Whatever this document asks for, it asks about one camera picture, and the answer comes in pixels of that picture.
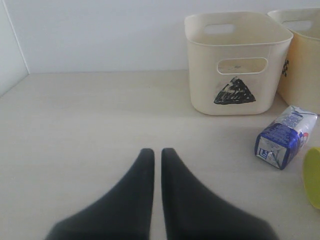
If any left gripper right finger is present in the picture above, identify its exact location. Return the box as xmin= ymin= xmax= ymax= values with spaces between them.
xmin=161 ymin=148 xmax=262 ymax=240

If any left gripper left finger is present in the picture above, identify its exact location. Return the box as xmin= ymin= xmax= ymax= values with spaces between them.
xmin=46 ymin=148 xmax=155 ymax=240

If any yellow Lay's chip can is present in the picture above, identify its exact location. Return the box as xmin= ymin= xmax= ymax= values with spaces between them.
xmin=302 ymin=147 xmax=320 ymax=210

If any blue white milk carton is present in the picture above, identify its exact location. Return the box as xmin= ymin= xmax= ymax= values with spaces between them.
xmin=254 ymin=105 xmax=318 ymax=170

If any left cream bin, triangle mark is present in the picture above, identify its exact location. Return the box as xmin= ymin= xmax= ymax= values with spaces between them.
xmin=184 ymin=11 xmax=293 ymax=115

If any middle cream bin, square mark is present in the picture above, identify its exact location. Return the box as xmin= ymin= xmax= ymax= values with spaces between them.
xmin=267 ymin=8 xmax=320 ymax=114

